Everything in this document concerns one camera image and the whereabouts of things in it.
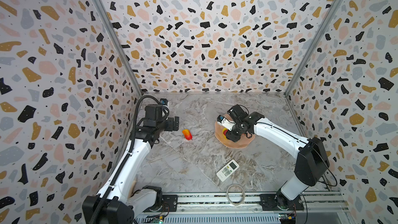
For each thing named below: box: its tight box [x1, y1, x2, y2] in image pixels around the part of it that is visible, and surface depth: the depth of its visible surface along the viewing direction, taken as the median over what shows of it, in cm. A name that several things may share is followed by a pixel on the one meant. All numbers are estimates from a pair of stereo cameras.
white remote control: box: [216, 159, 240, 182], surface depth 85 cm
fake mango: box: [182, 128, 193, 141], surface depth 97 cm
